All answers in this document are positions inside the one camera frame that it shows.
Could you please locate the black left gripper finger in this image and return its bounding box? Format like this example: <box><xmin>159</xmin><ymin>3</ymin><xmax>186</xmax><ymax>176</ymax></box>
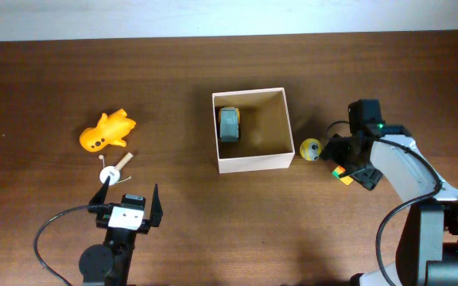
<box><xmin>149</xmin><ymin>184</ymin><xmax>163</xmax><ymax>227</ymax></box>
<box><xmin>88</xmin><ymin>177</ymin><xmax>110</xmax><ymax>211</ymax></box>

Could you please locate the colourful puzzle cube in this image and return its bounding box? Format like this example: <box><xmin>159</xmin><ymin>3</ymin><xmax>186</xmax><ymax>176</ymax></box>
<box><xmin>332</xmin><ymin>165</ymin><xmax>354</xmax><ymax>186</ymax></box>

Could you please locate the yellow ball with eyes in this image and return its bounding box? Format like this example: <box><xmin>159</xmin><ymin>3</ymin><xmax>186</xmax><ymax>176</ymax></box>
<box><xmin>300</xmin><ymin>138</ymin><xmax>323</xmax><ymax>161</ymax></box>

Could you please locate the grey yellow toy car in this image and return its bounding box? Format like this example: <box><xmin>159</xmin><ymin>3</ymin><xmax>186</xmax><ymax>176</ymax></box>
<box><xmin>219</xmin><ymin>106</ymin><xmax>240</xmax><ymax>142</ymax></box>

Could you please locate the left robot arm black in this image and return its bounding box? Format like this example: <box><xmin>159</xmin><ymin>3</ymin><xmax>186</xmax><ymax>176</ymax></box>
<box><xmin>79</xmin><ymin>179</ymin><xmax>149</xmax><ymax>286</ymax></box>

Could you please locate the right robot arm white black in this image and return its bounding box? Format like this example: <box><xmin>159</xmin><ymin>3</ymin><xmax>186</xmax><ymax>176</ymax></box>
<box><xmin>151</xmin><ymin>99</ymin><xmax>458</xmax><ymax>285</ymax></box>

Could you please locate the orange rubber animal toy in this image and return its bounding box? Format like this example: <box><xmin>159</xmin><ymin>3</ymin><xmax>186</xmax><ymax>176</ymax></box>
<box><xmin>79</xmin><ymin>109</ymin><xmax>137</xmax><ymax>153</ymax></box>

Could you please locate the pink cardboard box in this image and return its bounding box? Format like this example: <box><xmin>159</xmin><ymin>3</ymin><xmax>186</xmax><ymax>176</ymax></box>
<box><xmin>212</xmin><ymin>87</ymin><xmax>295</xmax><ymax>174</ymax></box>

